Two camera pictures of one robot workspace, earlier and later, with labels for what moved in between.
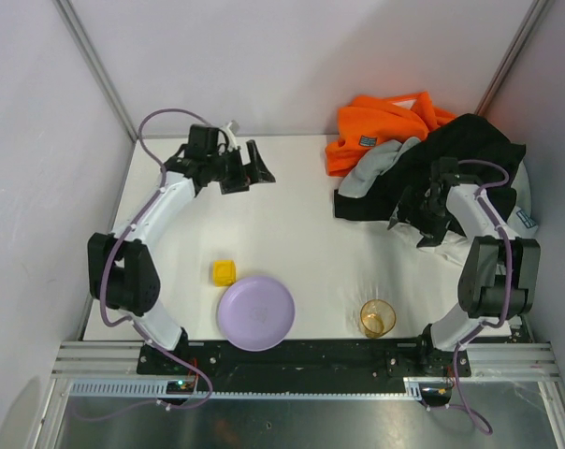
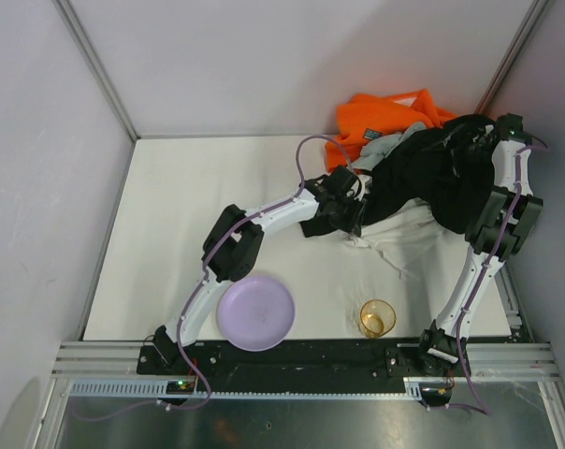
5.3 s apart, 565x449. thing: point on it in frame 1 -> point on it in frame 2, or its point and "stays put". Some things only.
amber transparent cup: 377,318 stays put
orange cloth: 368,120 stays put
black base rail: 307,360 stays put
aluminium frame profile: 503,362 stays put
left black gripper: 239,169 -> 351,217
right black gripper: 418,220 -> 457,141
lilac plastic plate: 255,313 stays put
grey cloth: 372,166 -> 373,151
